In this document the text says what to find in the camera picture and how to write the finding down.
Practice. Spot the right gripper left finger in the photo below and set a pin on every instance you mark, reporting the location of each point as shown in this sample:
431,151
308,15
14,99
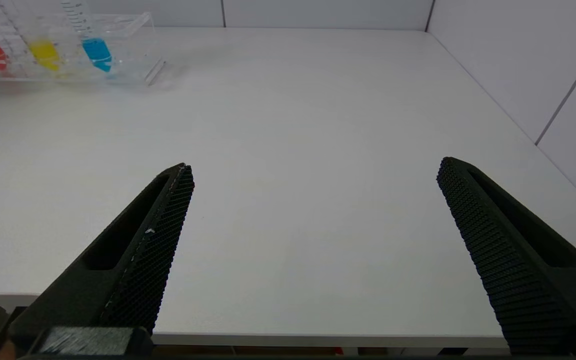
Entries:
118,280

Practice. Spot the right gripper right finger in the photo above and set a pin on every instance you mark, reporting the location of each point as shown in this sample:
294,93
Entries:
518,260

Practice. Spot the test tube with blue pigment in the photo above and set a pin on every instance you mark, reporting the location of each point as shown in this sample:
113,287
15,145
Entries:
97,52

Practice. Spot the test tube with yellow pigment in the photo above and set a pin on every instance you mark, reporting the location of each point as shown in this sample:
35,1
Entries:
45,54

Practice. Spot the clear acrylic test tube rack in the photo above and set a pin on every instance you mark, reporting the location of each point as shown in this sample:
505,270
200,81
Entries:
128,30

